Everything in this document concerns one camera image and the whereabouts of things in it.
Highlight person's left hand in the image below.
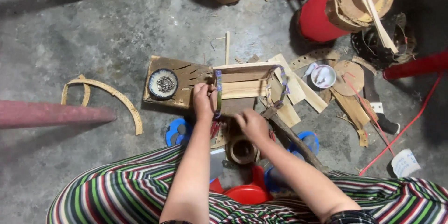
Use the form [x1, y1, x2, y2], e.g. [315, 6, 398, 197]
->
[192, 83, 218, 122]

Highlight person's right hand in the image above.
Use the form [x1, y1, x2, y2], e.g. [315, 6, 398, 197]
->
[234, 109, 270, 144]

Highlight hoop with purple wrap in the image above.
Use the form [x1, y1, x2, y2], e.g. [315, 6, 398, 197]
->
[213, 64, 291, 120]

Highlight dark wooden board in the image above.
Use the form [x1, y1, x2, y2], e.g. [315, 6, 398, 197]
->
[143, 55, 214, 110]

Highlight short pale wooden plank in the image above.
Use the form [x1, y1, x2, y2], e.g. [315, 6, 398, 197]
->
[221, 79, 269, 100]

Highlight round wooden mallet head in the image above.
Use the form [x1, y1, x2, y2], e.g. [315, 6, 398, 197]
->
[225, 134, 262, 166]

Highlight heap of metal nails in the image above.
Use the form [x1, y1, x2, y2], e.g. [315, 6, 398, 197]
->
[156, 76, 176, 94]

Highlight brown wooden plank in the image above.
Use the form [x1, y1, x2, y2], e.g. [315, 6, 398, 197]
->
[221, 70, 273, 83]

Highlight thin wooden stick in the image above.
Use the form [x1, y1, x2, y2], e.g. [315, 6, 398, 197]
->
[225, 31, 231, 66]

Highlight long pale wooden plank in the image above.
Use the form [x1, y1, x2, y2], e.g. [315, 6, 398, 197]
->
[212, 61, 281, 75]

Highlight small pale wooden plank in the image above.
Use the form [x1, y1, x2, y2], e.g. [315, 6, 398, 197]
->
[276, 95, 302, 128]

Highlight blue rimmed bowl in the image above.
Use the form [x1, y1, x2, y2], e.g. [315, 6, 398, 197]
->
[148, 68, 179, 101]

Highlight grey metal blade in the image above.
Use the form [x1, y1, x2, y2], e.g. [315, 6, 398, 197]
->
[209, 148, 228, 181]

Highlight wide pale wooden plank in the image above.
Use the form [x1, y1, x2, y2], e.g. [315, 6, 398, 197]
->
[268, 53, 307, 106]

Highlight narrow pale wooden plank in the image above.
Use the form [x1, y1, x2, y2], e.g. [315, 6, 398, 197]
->
[293, 73, 329, 114]

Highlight red plastic stool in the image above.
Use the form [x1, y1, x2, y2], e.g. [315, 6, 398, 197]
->
[210, 165, 272, 206]

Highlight curved perforated leather strip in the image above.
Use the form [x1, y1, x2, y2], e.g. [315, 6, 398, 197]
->
[61, 74, 144, 136]

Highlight white bowl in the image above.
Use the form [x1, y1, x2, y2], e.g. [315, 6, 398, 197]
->
[310, 64, 337, 89]

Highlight short perforated leather strip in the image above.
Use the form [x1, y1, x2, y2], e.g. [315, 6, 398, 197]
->
[289, 48, 341, 72]

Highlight brown wood scrap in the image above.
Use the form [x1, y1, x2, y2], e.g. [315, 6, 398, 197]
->
[329, 87, 371, 148]

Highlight round leather disc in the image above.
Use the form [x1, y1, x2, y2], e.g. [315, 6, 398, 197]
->
[332, 60, 365, 97]

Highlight large red drum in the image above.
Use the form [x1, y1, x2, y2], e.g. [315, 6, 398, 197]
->
[297, 0, 404, 43]

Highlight person's striped clothing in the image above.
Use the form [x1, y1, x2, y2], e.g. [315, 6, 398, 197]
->
[45, 144, 448, 224]

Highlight red stool leg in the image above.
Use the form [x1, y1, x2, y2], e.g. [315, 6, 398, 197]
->
[382, 51, 448, 81]
[0, 100, 117, 130]

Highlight bundle of bamboo strips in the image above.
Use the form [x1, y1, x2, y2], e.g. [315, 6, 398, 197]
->
[346, 0, 400, 55]

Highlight white paper roll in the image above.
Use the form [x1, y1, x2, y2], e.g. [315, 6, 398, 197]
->
[391, 148, 422, 179]

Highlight heap of black leather scraps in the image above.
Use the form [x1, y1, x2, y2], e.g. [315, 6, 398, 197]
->
[351, 12, 417, 66]

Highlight red handled pliers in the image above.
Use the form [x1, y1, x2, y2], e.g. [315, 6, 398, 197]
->
[210, 121, 222, 139]

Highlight dark wooden handle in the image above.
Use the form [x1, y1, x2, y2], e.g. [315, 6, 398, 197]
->
[267, 114, 330, 174]

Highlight thin red cord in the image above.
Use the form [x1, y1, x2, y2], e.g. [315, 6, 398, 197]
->
[343, 73, 396, 157]

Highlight black handled knife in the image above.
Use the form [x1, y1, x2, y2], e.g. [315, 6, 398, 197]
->
[362, 66, 401, 135]

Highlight long red cord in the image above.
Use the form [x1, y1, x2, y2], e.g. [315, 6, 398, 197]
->
[358, 72, 445, 176]

